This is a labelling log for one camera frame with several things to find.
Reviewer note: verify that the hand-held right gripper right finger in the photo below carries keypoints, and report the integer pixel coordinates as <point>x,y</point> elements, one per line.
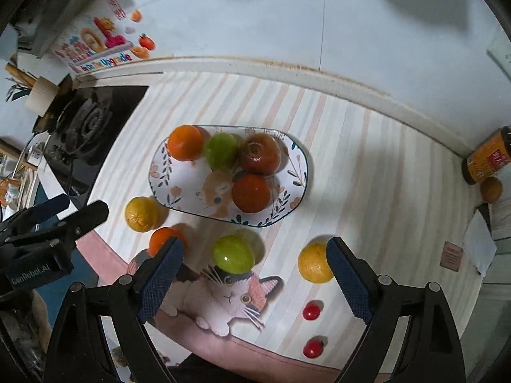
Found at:
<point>351,279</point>

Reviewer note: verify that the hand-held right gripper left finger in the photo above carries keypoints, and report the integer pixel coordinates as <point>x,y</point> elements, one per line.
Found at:
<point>161,279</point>

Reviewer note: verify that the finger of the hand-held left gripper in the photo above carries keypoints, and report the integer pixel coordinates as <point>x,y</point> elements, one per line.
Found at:
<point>88,217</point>
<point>48,207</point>

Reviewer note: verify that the orange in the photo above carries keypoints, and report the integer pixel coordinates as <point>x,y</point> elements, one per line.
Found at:
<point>183,143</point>
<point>157,241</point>

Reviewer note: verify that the yellow lemon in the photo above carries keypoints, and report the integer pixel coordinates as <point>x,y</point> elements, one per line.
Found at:
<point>313,263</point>
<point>140,214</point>

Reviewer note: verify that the red cherry tomato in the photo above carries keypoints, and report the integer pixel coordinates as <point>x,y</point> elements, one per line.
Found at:
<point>312,348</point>
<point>311,311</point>

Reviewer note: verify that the green apple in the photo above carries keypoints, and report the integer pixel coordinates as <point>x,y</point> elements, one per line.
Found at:
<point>233,254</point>
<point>219,151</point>

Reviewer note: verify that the floral oval plate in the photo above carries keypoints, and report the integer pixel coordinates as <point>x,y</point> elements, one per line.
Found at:
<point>179,183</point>

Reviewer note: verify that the metal dish rack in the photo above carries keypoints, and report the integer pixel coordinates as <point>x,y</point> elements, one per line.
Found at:
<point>16,183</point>

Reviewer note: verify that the blue kitchen cabinet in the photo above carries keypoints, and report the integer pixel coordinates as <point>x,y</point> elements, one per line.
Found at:
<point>86,265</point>

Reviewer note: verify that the small brown label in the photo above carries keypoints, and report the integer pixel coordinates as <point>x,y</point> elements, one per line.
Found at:
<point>451,256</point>

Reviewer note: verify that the cream ribbed utensil holder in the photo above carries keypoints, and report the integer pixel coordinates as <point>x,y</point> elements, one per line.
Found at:
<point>42,93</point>

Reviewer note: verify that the black gas stove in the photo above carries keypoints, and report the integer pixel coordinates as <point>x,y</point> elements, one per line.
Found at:
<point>119,103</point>

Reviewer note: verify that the dark wok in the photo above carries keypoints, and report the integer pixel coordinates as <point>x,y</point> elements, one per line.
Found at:
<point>66,87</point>

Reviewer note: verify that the red-orange tomato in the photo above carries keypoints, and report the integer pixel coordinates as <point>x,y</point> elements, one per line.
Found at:
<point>251,193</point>

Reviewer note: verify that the striped cat print mat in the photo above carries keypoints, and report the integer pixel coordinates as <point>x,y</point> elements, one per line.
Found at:
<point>359,147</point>

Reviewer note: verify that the white folded paper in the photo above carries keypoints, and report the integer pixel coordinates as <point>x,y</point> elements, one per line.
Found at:
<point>479,243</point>

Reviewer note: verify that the wooden cooking utensils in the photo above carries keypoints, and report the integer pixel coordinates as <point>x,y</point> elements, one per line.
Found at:
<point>22,75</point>

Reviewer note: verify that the dark red tomato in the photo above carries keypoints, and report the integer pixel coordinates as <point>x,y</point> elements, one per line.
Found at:
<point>259,153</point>

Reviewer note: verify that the brown egg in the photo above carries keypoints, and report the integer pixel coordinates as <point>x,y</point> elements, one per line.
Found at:
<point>491,189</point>

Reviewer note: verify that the brown sauce bottle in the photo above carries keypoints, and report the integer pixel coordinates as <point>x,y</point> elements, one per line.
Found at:
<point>485,159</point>

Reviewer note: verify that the black range hood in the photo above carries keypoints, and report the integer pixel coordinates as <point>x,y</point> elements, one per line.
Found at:
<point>40,16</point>

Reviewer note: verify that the colourful wall sticker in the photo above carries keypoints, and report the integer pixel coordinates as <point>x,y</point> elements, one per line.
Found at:
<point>99,44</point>

